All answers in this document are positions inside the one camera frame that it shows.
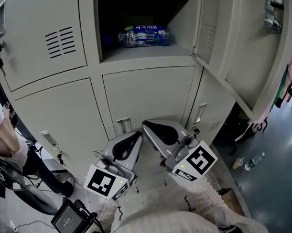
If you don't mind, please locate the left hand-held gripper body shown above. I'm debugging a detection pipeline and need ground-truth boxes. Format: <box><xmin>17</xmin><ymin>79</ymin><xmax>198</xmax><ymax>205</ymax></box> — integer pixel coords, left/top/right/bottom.
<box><xmin>82</xmin><ymin>153</ymin><xmax>139</xmax><ymax>203</ymax></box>

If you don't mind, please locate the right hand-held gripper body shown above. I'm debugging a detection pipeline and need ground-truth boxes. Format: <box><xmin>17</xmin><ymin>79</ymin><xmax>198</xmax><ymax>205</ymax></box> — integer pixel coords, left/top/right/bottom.
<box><xmin>159</xmin><ymin>132</ymin><xmax>219</xmax><ymax>183</ymax></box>

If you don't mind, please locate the grey metal locker cabinet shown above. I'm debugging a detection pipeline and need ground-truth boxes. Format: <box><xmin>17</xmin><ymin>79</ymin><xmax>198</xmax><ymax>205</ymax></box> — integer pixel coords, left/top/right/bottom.
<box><xmin>0</xmin><ymin>0</ymin><xmax>241</xmax><ymax>179</ymax></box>

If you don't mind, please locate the clear plastic water bottle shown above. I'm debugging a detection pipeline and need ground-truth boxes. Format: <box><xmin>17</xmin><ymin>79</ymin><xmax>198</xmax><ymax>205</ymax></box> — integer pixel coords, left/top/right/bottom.
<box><xmin>104</xmin><ymin>23</ymin><xmax>171</xmax><ymax>49</ymax></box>

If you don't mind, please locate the person's right forearm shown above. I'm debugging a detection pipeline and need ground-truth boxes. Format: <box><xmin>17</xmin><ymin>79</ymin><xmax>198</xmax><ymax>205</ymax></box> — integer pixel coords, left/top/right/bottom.
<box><xmin>166</xmin><ymin>169</ymin><xmax>236</xmax><ymax>220</ymax></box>

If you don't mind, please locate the person's left forearm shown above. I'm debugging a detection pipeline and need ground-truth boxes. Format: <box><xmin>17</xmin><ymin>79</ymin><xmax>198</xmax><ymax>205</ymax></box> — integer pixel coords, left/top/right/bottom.
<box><xmin>91</xmin><ymin>185</ymin><xmax>141</xmax><ymax>233</ymax></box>

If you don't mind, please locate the locker door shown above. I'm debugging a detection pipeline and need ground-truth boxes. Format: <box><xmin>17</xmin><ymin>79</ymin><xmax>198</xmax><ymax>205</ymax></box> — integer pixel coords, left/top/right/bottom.
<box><xmin>191</xmin><ymin>0</ymin><xmax>292</xmax><ymax>124</ymax></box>

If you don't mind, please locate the black bag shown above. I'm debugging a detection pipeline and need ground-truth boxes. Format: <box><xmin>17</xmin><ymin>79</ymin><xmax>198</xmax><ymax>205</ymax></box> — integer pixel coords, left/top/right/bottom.
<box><xmin>212</xmin><ymin>102</ymin><xmax>256</xmax><ymax>157</ymax></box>

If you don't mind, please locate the wooden pallet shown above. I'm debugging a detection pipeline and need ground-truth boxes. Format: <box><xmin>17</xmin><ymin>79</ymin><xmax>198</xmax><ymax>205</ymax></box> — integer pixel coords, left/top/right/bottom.
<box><xmin>218</xmin><ymin>187</ymin><xmax>246</xmax><ymax>218</ymax></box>

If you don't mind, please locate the black monitor with timer screen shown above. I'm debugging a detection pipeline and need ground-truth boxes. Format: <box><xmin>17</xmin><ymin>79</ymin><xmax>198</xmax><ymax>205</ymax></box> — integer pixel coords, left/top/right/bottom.
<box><xmin>49</xmin><ymin>198</ymin><xmax>99</xmax><ymax>233</ymax></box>

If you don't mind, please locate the clear water bottle green label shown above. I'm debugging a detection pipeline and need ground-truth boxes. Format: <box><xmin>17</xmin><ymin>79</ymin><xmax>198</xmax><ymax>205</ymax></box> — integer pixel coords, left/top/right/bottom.
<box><xmin>243</xmin><ymin>152</ymin><xmax>267</xmax><ymax>171</ymax></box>

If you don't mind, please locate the dark grey oval panel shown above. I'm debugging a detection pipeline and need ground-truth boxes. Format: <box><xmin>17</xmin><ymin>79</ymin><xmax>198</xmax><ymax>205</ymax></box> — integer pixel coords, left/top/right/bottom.
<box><xmin>12</xmin><ymin>182</ymin><xmax>60</xmax><ymax>217</ymax></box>

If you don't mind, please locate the person's torso in knit sweater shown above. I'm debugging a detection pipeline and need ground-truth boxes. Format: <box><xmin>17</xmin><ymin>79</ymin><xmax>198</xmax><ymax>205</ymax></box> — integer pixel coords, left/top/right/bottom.
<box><xmin>108</xmin><ymin>203</ymin><xmax>269</xmax><ymax>233</ymax></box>

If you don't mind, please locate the white floor cable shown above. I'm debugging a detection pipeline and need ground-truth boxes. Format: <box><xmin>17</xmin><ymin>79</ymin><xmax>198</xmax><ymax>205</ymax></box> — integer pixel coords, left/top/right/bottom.
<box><xmin>206</xmin><ymin>176</ymin><xmax>226</xmax><ymax>196</ymax></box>

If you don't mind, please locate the black floor cable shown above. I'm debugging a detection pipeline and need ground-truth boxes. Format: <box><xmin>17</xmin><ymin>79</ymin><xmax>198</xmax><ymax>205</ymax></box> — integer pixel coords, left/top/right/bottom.
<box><xmin>10</xmin><ymin>218</ymin><xmax>55</xmax><ymax>233</ymax></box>

